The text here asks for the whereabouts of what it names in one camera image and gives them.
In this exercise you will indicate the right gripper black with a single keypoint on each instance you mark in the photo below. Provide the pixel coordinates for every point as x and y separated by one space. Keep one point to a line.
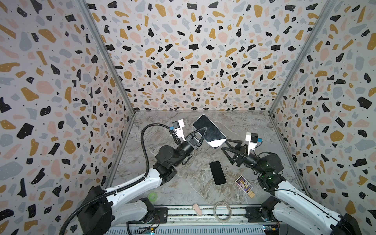
240 154

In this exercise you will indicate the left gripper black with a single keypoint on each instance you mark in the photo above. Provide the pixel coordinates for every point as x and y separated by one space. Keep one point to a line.
193 144

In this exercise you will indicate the phone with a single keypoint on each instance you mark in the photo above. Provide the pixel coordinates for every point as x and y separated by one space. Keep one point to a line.
213 136

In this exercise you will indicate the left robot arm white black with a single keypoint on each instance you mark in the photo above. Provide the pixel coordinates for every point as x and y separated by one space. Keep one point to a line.
104 208

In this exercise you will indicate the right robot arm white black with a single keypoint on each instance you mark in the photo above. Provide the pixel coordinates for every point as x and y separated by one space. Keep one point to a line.
287 203

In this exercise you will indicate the black smartphone on table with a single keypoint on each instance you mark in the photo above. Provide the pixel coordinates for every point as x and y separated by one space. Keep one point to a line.
217 173

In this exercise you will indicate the colourful card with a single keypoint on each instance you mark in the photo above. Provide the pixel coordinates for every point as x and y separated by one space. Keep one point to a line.
243 184

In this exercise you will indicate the small wooden block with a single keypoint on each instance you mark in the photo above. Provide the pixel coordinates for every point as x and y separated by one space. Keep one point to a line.
251 194

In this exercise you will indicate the pink eraser block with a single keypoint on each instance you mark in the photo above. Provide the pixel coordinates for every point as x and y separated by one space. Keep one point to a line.
197 209

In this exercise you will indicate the green tape roll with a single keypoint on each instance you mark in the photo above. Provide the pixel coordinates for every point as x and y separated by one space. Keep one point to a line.
152 196

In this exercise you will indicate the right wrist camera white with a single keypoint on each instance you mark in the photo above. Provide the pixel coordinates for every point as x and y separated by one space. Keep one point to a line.
253 140

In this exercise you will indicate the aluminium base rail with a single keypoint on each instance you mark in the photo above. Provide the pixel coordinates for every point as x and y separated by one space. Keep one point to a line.
220 220

